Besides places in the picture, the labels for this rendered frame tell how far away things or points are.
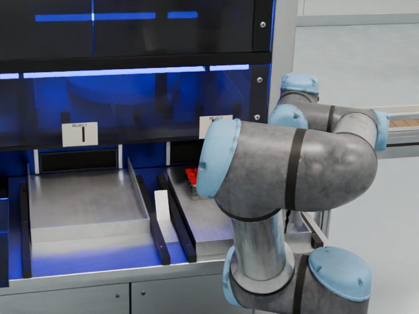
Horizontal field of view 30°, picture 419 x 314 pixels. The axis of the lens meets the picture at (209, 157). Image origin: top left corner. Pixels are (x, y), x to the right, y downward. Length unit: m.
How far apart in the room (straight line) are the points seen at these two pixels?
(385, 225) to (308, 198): 2.69
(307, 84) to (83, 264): 0.59
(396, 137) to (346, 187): 1.24
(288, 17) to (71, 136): 0.60
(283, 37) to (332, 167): 0.93
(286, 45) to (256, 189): 0.93
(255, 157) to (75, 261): 0.71
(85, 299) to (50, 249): 0.46
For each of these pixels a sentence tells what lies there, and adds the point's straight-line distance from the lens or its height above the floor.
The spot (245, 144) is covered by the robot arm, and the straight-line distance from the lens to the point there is 1.06.
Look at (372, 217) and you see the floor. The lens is 3.80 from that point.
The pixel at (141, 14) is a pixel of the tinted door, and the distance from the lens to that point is 1.86.
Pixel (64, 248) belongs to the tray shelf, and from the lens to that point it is 1.72.
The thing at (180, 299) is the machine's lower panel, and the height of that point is 0.50.
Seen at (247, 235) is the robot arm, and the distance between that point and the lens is 1.23.
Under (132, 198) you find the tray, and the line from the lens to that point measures 1.91.
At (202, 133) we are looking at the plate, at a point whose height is 1.01.
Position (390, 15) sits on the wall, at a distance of 7.32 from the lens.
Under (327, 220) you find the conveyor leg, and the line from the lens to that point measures 2.39.
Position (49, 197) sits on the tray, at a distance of 1.93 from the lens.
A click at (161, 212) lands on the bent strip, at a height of 0.90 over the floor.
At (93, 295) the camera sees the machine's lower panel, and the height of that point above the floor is 0.55.
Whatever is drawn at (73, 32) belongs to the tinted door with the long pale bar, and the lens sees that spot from 1.85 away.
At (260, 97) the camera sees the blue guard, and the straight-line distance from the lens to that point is 1.98.
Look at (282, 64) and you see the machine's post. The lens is 1.97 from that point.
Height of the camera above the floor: 1.77
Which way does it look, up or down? 24 degrees down
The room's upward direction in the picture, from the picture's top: 2 degrees clockwise
